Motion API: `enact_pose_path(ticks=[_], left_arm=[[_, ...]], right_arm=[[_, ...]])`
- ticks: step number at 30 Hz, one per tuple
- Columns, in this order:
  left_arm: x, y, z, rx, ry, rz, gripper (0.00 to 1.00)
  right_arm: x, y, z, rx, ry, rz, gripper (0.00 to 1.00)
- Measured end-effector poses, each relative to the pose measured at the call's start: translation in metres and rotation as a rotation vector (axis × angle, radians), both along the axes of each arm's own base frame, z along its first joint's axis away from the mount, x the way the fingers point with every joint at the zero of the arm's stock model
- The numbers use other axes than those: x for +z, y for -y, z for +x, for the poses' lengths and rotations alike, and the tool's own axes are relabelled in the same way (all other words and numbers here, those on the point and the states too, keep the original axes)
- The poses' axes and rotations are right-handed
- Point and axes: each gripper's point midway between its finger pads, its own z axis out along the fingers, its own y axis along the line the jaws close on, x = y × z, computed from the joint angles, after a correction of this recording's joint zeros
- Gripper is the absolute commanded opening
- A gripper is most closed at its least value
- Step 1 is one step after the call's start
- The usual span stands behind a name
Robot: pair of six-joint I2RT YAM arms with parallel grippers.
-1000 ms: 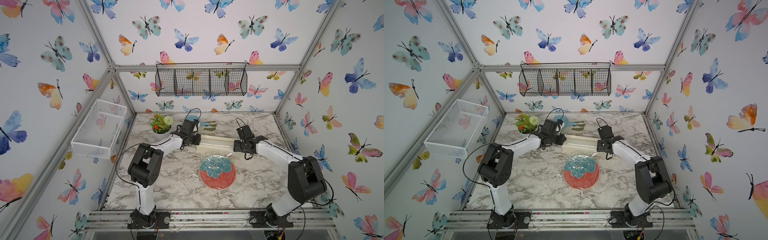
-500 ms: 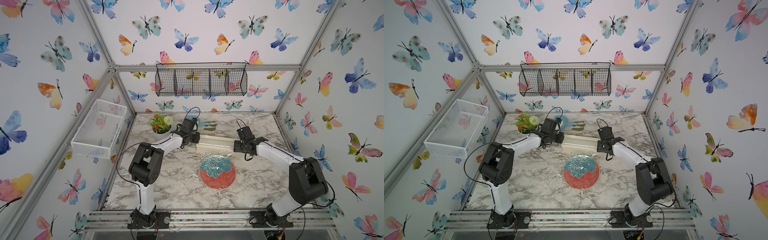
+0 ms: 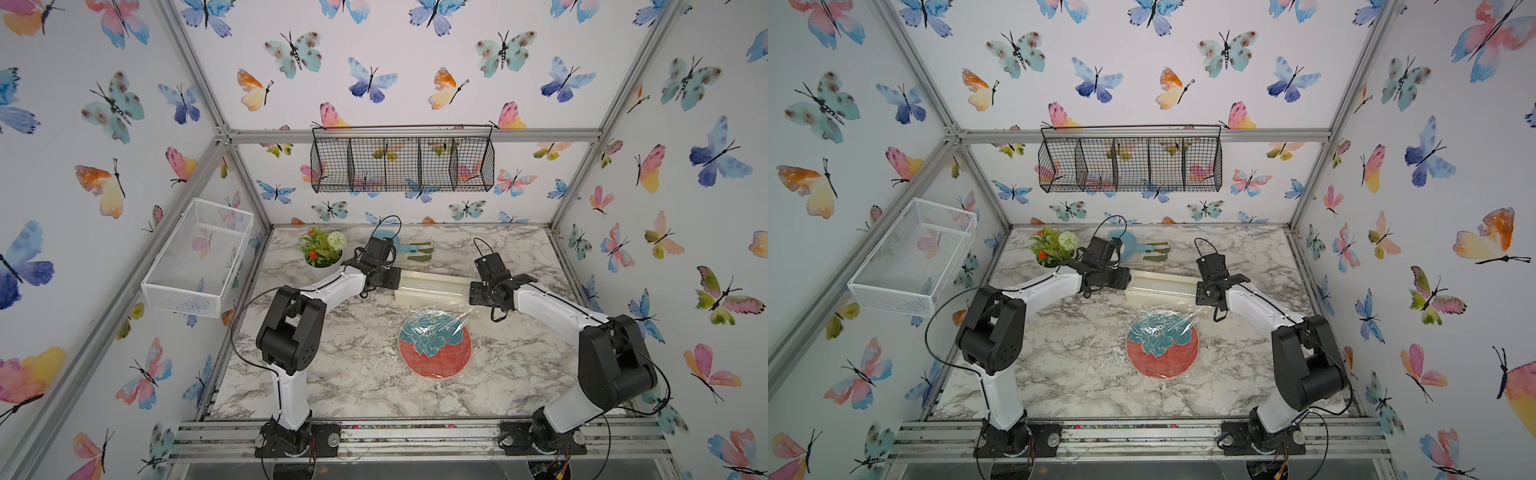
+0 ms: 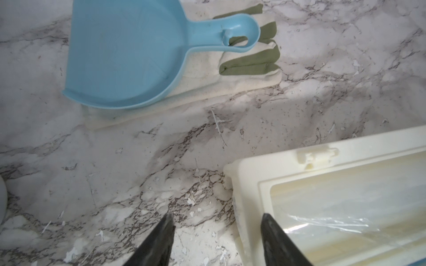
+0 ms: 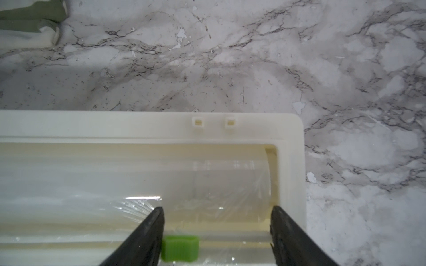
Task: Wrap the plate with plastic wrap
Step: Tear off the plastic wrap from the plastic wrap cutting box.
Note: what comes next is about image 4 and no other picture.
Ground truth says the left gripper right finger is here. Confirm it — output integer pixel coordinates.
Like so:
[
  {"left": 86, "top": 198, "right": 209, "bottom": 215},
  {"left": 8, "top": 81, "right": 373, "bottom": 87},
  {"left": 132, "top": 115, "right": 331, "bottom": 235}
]
[{"left": 260, "top": 213, "right": 313, "bottom": 266}]

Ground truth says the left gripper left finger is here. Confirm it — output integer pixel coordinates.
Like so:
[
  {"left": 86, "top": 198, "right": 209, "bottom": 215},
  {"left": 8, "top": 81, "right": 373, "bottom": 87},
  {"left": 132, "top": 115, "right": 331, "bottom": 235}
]
[{"left": 123, "top": 213, "right": 176, "bottom": 266}]

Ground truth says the clear plastic wrap sheet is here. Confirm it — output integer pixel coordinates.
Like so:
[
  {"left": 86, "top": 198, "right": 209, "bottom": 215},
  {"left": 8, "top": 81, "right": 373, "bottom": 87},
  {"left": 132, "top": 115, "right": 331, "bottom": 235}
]
[{"left": 271, "top": 156, "right": 426, "bottom": 266}]

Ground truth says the cream cloth with green trim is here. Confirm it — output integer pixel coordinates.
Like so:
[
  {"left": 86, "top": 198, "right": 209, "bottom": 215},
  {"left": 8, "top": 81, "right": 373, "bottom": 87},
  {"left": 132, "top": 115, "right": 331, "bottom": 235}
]
[{"left": 83, "top": 1, "right": 282, "bottom": 130}]

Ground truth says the teal hand mirror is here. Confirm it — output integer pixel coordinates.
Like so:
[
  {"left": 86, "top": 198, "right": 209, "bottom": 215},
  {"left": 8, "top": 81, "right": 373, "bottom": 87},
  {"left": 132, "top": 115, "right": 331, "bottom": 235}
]
[{"left": 63, "top": 1, "right": 261, "bottom": 109}]

